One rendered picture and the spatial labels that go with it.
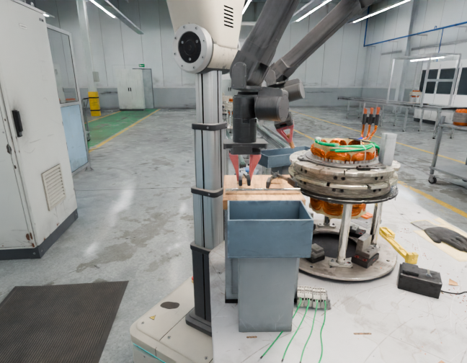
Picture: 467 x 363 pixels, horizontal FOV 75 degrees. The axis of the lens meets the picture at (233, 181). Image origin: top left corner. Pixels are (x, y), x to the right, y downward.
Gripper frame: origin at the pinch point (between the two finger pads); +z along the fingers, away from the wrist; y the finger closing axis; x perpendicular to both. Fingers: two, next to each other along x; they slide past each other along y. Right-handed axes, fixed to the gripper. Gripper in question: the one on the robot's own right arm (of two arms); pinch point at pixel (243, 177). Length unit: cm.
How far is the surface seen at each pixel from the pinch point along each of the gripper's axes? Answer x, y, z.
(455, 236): 21, 77, 29
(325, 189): 6.3, 23.2, 5.7
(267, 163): 34.7, 11.3, 5.3
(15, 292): 101, -141, 107
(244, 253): -18.7, -1.2, 10.2
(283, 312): -17.4, 7.8, 26.2
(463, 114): 295, 292, 11
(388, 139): 9.5, 40.6, -7.7
